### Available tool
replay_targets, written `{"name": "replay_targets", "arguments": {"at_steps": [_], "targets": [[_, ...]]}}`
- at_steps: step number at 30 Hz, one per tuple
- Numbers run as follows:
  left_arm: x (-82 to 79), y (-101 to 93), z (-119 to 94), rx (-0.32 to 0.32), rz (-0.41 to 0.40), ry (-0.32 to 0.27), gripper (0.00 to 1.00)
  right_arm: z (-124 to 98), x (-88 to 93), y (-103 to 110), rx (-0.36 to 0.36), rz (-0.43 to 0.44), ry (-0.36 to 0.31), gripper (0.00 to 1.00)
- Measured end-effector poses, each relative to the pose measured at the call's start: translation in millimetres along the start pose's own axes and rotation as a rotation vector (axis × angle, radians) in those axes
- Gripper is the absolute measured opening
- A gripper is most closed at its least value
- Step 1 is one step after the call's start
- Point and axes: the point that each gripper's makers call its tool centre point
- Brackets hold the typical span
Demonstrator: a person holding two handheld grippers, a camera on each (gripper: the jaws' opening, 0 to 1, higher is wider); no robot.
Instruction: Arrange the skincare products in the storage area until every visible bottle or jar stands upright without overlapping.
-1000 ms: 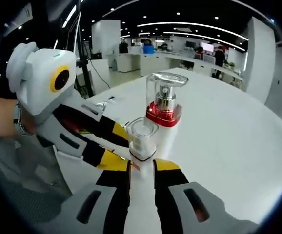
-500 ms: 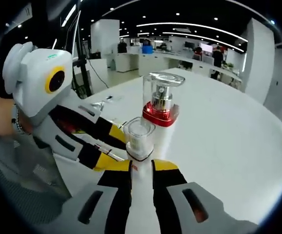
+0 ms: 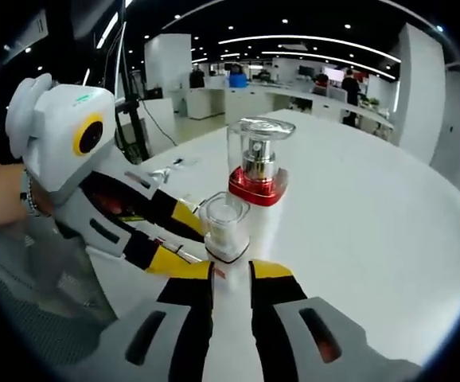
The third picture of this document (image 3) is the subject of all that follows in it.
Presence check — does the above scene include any dark blue white skincare sachet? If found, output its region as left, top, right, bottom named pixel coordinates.
left=149, top=166, right=172, bottom=185

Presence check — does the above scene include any large red collar skincare bottle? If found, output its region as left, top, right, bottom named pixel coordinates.
left=225, top=116, right=297, bottom=271

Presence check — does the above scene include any small clear cap skincare bottle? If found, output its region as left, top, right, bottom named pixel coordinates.
left=197, top=191, right=261, bottom=382

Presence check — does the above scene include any person's left hand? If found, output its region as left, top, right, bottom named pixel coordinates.
left=30, top=189, right=59, bottom=219

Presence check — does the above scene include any white office desk row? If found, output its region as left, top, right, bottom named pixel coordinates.
left=181, top=84, right=395, bottom=134

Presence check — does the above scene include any black stand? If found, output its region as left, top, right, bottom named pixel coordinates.
left=115, top=21, right=150, bottom=165

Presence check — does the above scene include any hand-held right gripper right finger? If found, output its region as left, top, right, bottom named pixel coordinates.
left=248, top=258, right=423, bottom=382

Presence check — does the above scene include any white ceiling unit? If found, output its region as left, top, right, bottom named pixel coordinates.
left=6, top=10, right=51, bottom=53

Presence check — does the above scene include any silver bead bracelet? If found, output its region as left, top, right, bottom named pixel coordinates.
left=18, top=169, right=42, bottom=219

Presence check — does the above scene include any blue bin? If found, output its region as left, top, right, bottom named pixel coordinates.
left=228, top=72, right=250, bottom=89

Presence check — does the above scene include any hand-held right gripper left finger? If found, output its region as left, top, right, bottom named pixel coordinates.
left=94, top=260, right=216, bottom=382

